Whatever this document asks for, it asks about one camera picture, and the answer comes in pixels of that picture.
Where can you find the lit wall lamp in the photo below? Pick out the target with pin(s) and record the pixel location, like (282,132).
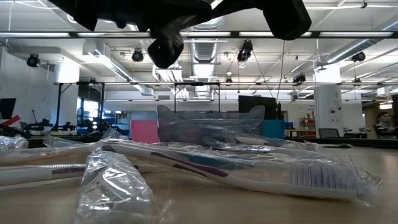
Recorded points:
(385,106)

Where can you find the purple bristled wrapped toothbrush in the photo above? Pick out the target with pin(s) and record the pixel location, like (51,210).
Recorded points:
(248,183)

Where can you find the person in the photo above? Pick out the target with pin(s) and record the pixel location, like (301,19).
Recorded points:
(385,124)

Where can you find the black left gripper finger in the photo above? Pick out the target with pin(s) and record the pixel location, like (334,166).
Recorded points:
(168,12)

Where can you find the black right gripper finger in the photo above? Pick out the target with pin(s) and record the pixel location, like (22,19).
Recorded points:
(239,5)

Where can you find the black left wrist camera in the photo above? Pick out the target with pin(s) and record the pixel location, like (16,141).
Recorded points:
(163,56)

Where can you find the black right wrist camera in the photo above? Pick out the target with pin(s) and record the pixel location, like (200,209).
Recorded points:
(287,18)

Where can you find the black ceiling spotlight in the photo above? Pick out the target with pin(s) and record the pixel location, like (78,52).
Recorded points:
(245,49)
(33,60)
(300,78)
(229,81)
(137,56)
(359,57)

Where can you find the pink plastic bin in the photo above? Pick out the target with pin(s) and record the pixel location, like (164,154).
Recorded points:
(144,130)

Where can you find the black aluminium rig frame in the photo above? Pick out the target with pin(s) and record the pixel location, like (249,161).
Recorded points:
(73,34)

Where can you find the black display screen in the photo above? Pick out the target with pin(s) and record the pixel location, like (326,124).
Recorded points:
(245,101)

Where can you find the green plastic lid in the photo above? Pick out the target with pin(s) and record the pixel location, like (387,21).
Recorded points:
(337,145)

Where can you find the black panel with red edge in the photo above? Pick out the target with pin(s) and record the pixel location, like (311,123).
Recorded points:
(7,107)

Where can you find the clear plastic bin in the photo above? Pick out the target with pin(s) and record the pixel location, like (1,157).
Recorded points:
(168,124)

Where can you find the slanted silver air duct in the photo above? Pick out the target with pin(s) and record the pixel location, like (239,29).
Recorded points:
(357,46)

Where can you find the workbench with robot equipment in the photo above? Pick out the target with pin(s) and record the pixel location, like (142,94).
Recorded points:
(99,124)

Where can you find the red shelving unit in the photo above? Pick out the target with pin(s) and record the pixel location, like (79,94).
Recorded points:
(308,126)

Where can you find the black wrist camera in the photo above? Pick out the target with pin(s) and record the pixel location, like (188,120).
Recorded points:
(163,56)
(287,18)

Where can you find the teal plastic bin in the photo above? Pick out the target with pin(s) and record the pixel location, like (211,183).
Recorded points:
(275,127)

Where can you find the white pillar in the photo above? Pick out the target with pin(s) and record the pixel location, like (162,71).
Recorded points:
(328,105)

